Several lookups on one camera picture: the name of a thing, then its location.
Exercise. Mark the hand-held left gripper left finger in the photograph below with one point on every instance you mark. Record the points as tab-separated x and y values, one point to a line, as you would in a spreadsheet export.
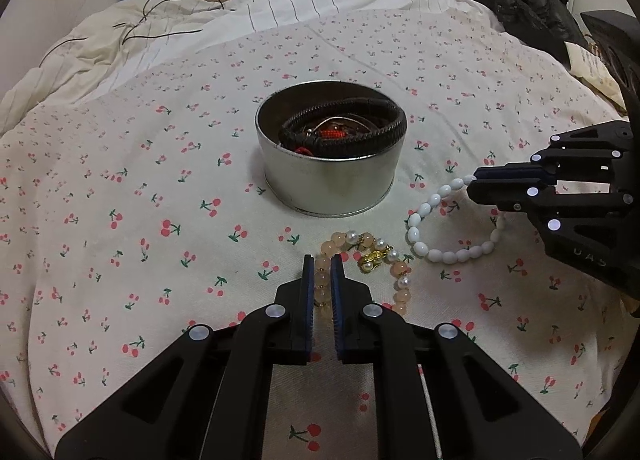
308	310

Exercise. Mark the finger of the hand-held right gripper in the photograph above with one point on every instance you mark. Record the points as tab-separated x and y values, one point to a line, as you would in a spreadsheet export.
505	171
505	195

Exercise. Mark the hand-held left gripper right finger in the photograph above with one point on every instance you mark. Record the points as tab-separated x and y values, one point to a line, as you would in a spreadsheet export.
338	310

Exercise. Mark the round silver metal tin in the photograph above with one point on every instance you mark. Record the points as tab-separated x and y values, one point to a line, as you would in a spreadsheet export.
330	185

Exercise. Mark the silver metal bangle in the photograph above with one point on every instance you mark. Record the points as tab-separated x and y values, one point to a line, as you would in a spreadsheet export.
345	118

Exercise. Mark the white paper bag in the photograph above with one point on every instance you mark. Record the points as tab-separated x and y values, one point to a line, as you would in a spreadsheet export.
592	67

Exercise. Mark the black jacket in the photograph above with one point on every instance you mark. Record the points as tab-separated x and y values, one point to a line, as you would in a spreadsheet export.
530	5

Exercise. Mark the cherry print bedsheet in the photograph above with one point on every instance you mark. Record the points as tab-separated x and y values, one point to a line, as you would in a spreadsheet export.
125	190

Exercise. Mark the white striped quilt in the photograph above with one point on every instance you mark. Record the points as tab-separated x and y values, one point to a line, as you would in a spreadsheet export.
250	10

